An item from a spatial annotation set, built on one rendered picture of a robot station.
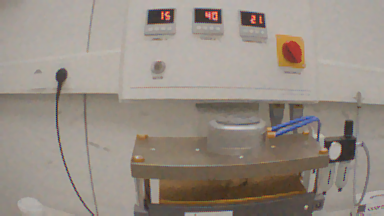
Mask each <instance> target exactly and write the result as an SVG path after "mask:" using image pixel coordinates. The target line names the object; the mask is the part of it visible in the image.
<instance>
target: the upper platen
mask: <svg viewBox="0 0 384 216"><path fill-rule="evenodd" d="M302 179H303V176H297V174H296V172H295V173H288V174H280V175H272V176H263V177H253V178H242V179H227V180H198V181H186V180H159V182H160V183H159V193H158V194H159V204H176V205H197V204H215V203H232V202H243V201H253V200H262V199H269V198H276V197H283V196H289V195H295V194H301V193H306V192H307V190H306V189H307V188H305V187H304V185H303V184H302V182H301V180H302Z"/></svg>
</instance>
